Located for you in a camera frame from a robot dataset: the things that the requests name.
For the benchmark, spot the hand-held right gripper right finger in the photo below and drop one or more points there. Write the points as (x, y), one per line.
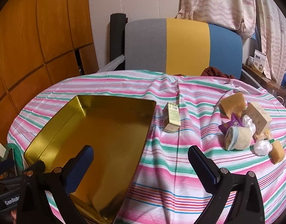
(211, 175)

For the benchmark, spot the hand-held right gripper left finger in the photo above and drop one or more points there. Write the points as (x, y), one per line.
(80, 165)

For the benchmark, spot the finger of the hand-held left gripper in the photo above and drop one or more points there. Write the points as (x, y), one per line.
(35, 166)
(3, 165)

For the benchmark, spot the gold metal tin box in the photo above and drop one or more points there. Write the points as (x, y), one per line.
(105, 130)

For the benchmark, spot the cream and blue sock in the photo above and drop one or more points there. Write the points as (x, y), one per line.
(238, 137)

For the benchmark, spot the clear cracker packet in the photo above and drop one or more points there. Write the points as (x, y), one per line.
(265, 135)

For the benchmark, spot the green and yellow small box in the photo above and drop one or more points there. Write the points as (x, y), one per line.
(172, 116)

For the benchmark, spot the white cardboard box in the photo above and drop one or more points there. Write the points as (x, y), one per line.
(259, 119)

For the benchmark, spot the large notched yellow sponge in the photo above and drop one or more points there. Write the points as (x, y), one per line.
(231, 101)

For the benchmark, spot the striped pink and green tablecloth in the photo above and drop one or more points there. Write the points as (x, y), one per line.
(180, 186)

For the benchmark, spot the dark red cloth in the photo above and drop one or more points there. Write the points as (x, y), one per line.
(215, 71)

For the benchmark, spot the translucent plastic sheet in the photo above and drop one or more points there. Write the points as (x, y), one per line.
(112, 64)

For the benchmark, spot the wooden desk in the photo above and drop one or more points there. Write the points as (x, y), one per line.
(264, 78)

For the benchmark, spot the white and tan carton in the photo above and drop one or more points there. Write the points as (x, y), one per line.
(260, 61)

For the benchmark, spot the wooden wardrobe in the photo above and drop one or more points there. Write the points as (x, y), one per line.
(40, 39)

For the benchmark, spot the grey yellow blue chair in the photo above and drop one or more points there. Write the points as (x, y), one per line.
(185, 44)

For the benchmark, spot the black rolled mat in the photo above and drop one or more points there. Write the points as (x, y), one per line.
(117, 35)

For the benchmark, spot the hanging patterned pink curtain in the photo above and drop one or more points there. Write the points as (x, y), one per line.
(273, 28)

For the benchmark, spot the tied patterned pink curtain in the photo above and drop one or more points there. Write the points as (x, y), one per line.
(215, 4)

